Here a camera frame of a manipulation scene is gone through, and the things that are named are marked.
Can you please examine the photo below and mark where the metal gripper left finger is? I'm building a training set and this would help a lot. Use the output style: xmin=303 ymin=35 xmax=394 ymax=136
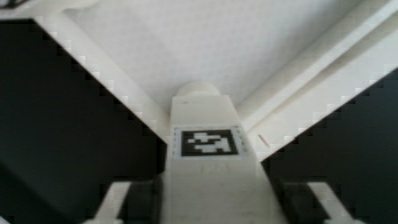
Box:
xmin=81 ymin=179 xmax=163 ymax=224

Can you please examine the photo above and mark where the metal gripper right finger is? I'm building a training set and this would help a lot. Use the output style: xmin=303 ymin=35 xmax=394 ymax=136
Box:
xmin=273 ymin=179 xmax=369 ymax=224

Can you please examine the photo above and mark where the white leg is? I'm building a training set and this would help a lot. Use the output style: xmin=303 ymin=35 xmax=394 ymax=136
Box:
xmin=161 ymin=81 xmax=287 ymax=224

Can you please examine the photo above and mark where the white desk top tray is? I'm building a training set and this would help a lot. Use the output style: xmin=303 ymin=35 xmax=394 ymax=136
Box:
xmin=0 ymin=0 xmax=398 ymax=134

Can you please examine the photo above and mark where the white front guide rail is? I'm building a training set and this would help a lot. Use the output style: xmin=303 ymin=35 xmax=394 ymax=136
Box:
xmin=252 ymin=14 xmax=398 ymax=160

